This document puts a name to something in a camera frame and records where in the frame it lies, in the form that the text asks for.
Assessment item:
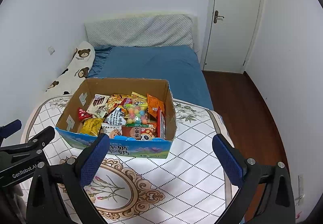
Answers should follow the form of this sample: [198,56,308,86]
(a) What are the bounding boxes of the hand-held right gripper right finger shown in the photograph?
[212,134,296,224]

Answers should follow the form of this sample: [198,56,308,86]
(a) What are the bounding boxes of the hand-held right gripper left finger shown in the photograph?
[26,133,111,224]

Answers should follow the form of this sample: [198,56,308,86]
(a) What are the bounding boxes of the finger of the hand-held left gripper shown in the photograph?
[0,126,55,161]
[0,119,22,142]

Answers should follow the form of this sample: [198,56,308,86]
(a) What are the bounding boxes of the cardboard box with blue print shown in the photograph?
[55,78,177,159]

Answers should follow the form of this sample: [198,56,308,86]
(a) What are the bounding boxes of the orange snack packet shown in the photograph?
[147,93,164,120]

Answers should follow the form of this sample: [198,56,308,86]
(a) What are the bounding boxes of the pile of assorted snacks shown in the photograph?
[77,91,167,141]

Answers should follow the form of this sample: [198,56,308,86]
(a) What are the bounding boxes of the white bear print pillow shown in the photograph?
[45,41,96,96]

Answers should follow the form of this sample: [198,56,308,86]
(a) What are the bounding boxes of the blue bedsheet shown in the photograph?
[87,45,214,111]

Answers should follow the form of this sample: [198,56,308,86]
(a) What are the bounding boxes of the white door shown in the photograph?
[202,0,266,73]

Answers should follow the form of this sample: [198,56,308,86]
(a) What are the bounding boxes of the grey quilted cushion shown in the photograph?
[84,14,195,48]

